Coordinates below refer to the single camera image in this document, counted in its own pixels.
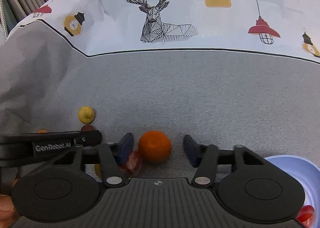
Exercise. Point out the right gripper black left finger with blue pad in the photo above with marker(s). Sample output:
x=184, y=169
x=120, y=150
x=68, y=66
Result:
x=70, y=167

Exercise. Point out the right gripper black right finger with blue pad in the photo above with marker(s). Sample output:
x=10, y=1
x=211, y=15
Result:
x=206, y=159

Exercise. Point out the red apple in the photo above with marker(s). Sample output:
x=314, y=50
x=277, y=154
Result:
x=134, y=164

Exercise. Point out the large orange mandarin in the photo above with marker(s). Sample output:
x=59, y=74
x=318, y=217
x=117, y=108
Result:
x=154, y=147

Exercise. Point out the yellow round fruit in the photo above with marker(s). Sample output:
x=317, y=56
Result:
x=86, y=114

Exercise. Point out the small orange mandarin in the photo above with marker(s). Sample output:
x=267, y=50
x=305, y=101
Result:
x=42, y=131

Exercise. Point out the bare left hand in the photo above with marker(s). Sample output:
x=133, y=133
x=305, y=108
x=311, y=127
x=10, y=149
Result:
x=8, y=214

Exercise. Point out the dark red jujube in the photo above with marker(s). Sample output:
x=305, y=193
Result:
x=87, y=128

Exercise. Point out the light blue round plate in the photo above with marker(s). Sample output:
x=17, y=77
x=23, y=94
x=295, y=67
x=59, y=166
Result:
x=306, y=172

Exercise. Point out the red fruit in plate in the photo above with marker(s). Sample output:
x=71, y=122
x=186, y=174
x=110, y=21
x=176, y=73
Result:
x=306, y=216

